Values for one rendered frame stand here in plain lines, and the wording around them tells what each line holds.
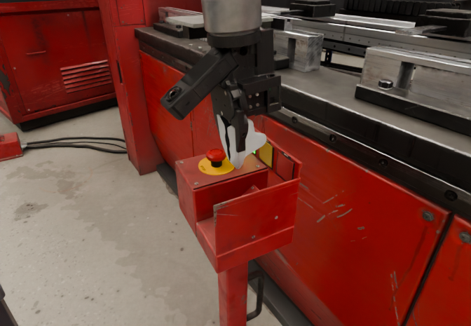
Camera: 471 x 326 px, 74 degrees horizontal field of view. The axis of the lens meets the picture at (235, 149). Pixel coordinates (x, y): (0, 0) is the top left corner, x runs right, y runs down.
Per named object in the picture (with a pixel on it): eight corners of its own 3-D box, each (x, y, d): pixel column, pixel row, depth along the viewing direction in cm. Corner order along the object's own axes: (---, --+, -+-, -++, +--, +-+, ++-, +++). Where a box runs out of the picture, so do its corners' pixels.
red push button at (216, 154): (203, 165, 63) (202, 149, 61) (221, 160, 64) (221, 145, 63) (211, 175, 60) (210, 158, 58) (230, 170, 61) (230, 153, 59)
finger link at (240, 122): (250, 153, 46) (247, 97, 41) (241, 157, 45) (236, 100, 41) (235, 141, 49) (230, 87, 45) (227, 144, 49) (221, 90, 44)
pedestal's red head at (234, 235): (179, 207, 69) (171, 134, 60) (242, 188, 75) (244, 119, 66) (216, 275, 53) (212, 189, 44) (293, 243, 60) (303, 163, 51)
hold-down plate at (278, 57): (219, 52, 109) (219, 43, 108) (232, 50, 112) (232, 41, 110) (275, 70, 87) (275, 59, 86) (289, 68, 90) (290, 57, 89)
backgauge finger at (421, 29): (376, 36, 71) (380, 12, 69) (435, 27, 84) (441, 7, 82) (428, 45, 63) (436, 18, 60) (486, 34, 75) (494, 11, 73)
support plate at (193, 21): (165, 20, 93) (165, 17, 92) (239, 15, 106) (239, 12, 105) (193, 28, 80) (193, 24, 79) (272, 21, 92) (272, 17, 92)
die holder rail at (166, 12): (160, 27, 162) (158, 7, 158) (170, 26, 165) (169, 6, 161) (207, 42, 126) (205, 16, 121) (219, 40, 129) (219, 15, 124)
